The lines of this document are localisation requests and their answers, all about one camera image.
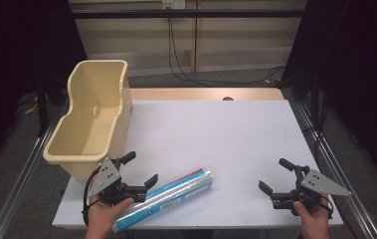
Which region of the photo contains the black stand leg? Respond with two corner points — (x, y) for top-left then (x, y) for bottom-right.
(36, 78), (50, 137)

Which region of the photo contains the white table mat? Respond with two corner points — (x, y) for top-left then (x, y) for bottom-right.
(52, 99), (345, 230)

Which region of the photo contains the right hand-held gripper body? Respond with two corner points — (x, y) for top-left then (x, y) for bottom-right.
(271, 165), (353, 210)

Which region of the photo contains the metal floor rail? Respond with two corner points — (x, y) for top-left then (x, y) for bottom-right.
(295, 100), (377, 239)
(0, 108), (65, 239)

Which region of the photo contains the black horizontal bar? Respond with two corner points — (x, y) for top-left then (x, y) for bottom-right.
(71, 9), (309, 20)

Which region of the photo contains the person's right hand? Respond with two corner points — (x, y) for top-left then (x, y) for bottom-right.
(292, 198), (331, 232)

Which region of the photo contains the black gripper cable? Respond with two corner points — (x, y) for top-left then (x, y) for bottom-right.
(82, 166), (102, 228)
(319, 197), (335, 220)

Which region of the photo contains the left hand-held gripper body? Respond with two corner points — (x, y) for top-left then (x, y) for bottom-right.
(87, 157), (148, 206)

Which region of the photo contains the person's left hand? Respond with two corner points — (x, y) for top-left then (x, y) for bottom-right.
(85, 195), (135, 234)

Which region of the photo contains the silver and blue wrap roll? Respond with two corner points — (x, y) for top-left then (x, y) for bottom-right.
(111, 167), (214, 234)

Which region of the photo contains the white wall socket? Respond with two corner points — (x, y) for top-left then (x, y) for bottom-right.
(161, 0), (187, 10)

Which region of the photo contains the black curtain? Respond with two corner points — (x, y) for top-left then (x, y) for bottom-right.
(0, 0), (89, 178)
(280, 0), (377, 190)

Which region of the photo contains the black wall cable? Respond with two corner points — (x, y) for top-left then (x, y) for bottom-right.
(167, 7), (286, 86)

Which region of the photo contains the black floor cable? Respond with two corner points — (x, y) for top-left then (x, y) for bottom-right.
(301, 123), (326, 160)

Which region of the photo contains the beige plastic bin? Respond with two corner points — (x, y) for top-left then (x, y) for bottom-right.
(42, 59), (133, 181)

